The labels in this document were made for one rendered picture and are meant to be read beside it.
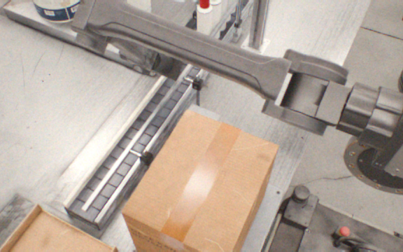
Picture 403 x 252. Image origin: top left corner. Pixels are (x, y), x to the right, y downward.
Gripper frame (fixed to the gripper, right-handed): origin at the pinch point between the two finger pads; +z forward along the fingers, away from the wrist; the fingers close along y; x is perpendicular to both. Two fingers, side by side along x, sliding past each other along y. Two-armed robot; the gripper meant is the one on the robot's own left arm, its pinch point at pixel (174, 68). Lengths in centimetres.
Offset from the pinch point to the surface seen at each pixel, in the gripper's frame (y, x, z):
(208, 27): -3.4, -16.7, 8.2
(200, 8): -0.4, -20.8, 2.4
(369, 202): -88, 29, 95
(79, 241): -3, 52, -29
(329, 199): -69, 34, 91
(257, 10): -15.5, -28.1, 13.9
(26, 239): 10, 56, -33
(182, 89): -4.3, 5.8, 2.2
